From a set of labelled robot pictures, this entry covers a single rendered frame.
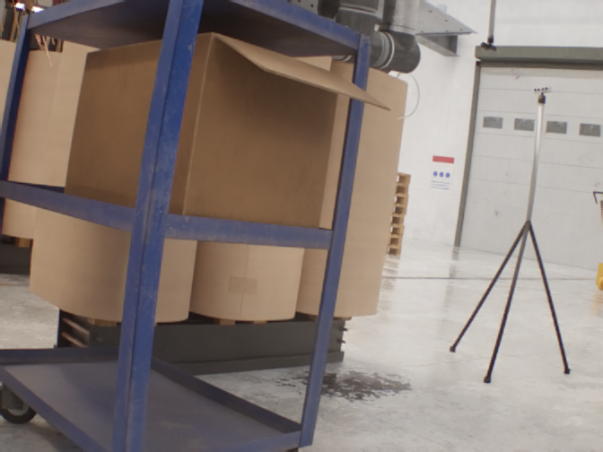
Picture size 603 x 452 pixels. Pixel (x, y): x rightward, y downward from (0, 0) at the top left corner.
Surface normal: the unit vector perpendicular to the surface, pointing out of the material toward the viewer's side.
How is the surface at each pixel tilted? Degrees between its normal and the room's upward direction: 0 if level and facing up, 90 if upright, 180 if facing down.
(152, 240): 90
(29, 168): 90
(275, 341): 90
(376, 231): 90
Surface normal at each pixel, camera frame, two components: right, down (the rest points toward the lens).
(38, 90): 0.05, 0.04
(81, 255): -0.24, 0.00
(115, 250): 0.33, 0.08
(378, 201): 0.70, 0.13
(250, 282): 0.54, 0.11
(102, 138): -0.69, -0.07
